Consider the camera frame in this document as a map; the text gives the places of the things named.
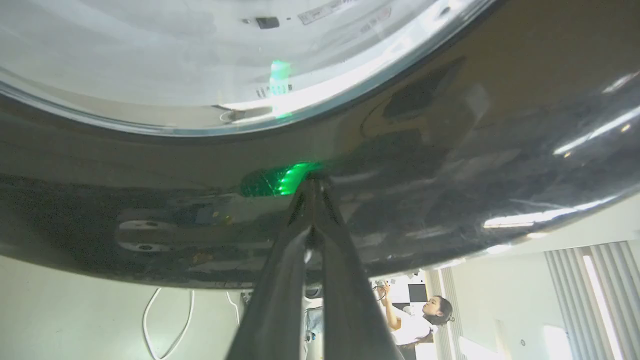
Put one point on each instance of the dark glossy washing machine door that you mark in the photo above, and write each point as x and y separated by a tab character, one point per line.
450	150

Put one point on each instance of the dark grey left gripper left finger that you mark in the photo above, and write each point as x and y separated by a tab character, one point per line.
277	300

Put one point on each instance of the grey vertical curtain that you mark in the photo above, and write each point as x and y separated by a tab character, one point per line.
595	300

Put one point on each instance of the person in white shirt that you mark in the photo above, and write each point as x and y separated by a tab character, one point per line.
415	325

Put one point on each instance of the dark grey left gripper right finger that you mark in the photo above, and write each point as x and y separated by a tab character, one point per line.
350	310

